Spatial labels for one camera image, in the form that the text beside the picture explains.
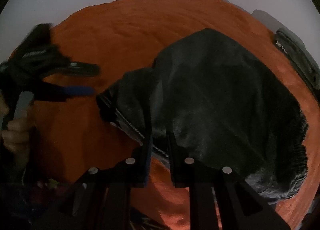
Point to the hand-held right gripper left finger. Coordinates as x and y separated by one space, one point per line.
148 162

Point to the orange blanket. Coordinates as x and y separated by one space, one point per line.
112 39

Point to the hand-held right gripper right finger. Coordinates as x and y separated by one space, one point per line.
180 167

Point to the person's left hand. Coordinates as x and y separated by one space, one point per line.
17 132

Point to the folded grey garment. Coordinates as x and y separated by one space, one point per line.
297 49

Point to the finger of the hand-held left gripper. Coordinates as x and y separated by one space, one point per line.
77 91
85 69

